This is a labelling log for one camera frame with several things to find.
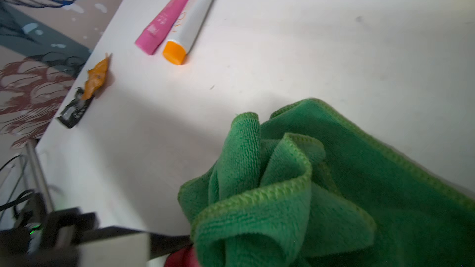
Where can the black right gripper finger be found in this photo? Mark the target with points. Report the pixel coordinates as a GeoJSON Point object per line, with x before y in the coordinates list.
{"type": "Point", "coordinates": [161, 245]}

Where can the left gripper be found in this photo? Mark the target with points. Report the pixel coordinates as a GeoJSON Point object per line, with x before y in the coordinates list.
{"type": "Point", "coordinates": [70, 238]}

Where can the green cleaning cloth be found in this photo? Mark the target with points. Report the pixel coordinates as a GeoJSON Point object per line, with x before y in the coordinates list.
{"type": "Point", "coordinates": [308, 188]}

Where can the white toothpaste tube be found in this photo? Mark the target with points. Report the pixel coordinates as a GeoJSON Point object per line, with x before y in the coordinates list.
{"type": "Point", "coordinates": [185, 31]}

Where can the magenta toothpaste tube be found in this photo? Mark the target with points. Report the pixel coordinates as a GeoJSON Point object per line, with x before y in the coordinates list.
{"type": "Point", "coordinates": [156, 31]}

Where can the red pink toothpaste tube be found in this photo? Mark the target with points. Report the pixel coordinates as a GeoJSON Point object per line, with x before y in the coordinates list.
{"type": "Point", "coordinates": [185, 257]}

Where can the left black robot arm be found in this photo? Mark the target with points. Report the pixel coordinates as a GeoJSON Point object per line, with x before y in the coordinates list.
{"type": "Point", "coordinates": [31, 208]}

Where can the orange snack packet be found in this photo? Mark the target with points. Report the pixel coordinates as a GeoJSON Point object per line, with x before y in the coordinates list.
{"type": "Point", "coordinates": [96, 78]}

